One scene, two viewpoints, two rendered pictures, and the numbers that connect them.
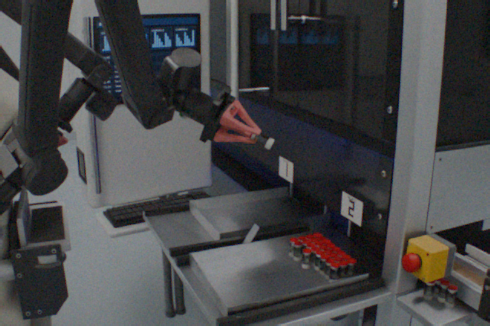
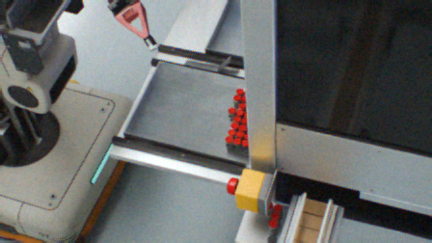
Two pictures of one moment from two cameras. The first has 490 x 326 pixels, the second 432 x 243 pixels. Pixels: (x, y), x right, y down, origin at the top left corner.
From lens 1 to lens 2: 144 cm
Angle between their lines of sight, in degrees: 51
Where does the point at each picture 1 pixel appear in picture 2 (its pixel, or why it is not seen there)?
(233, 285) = (165, 107)
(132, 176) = not seen: outside the picture
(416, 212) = (260, 152)
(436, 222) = (287, 168)
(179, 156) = not seen: outside the picture
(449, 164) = (297, 137)
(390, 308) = not seen: hidden behind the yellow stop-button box
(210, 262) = (176, 74)
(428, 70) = (254, 67)
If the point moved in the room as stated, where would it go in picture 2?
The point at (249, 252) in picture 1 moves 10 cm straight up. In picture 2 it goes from (211, 79) to (208, 56)
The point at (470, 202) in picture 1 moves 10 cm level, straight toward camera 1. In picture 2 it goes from (335, 172) to (293, 186)
